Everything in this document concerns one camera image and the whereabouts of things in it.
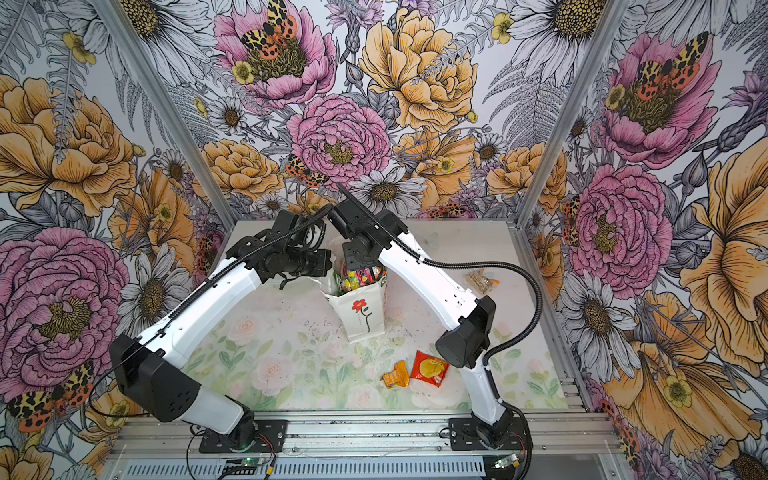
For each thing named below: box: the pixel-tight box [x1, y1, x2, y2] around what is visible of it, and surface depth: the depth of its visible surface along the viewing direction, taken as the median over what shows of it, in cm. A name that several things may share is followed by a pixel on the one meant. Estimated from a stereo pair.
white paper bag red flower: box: [310, 258, 388, 343], surface depth 77 cm
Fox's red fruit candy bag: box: [338, 265, 387, 294], surface depth 81 cm
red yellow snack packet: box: [410, 350, 450, 388], surface depth 85 cm
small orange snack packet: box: [380, 360, 410, 388], surface depth 84 cm
